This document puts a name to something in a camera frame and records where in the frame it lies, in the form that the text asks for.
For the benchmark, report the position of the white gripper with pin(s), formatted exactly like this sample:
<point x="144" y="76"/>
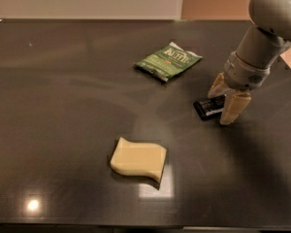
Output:
<point x="243" y="73"/>

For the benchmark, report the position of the black rxbar chocolate bar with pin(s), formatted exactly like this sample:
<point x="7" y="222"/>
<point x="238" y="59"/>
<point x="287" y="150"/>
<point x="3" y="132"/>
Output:
<point x="210" y="108"/>

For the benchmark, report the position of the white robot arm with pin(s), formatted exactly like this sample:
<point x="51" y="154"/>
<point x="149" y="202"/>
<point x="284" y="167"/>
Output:
<point x="269" y="35"/>

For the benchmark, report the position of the yellow wavy sponge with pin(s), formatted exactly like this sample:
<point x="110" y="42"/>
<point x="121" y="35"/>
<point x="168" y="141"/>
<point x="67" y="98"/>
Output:
<point x="139" y="159"/>

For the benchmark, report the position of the green kettle chips bag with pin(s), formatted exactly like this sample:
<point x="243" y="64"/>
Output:
<point x="169" y="62"/>

